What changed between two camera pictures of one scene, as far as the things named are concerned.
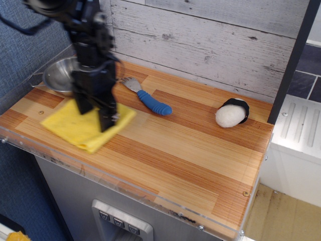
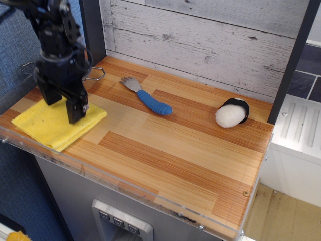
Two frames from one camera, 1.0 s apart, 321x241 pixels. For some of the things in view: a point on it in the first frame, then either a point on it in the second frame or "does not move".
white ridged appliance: [292, 165] does not move
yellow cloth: [84, 130] -> [49, 125]
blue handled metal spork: [159, 108] does not move
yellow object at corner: [18, 236] does not move
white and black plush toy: [232, 113] does not move
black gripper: [97, 84] -> [64, 66]
